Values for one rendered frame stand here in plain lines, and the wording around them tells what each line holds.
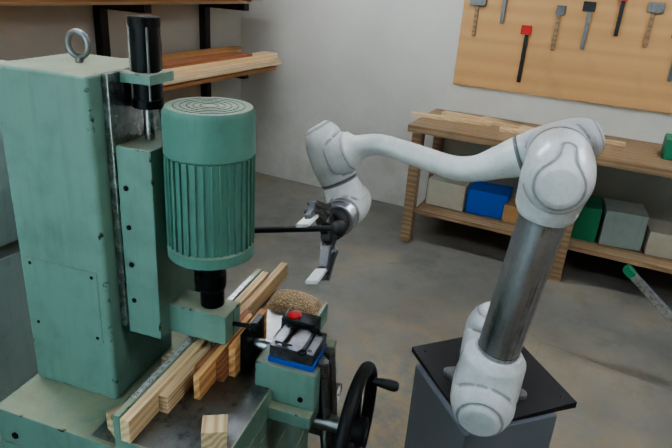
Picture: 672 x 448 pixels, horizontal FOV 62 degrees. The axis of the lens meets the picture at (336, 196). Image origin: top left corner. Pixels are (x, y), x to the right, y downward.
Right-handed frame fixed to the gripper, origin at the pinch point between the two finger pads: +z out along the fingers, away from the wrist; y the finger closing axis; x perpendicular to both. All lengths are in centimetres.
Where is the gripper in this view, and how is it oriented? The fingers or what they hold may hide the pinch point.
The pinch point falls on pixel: (308, 253)
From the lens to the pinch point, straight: 127.2
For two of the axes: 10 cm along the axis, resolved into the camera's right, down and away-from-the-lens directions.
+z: -3.1, 3.1, -9.0
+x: 9.4, -0.4, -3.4
